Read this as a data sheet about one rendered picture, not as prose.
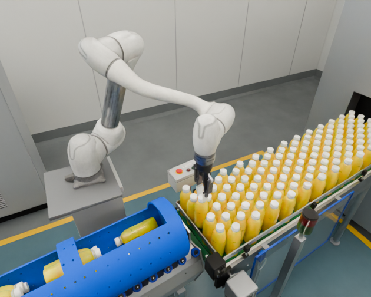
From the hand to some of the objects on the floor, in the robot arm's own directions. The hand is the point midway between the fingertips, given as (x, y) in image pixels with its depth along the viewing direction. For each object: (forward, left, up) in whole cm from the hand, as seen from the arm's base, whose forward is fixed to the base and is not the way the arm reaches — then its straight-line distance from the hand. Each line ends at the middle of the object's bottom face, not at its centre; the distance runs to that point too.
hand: (202, 192), depth 129 cm
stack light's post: (+30, +36, -118) cm, 128 cm away
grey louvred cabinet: (-148, -208, -121) cm, 282 cm away
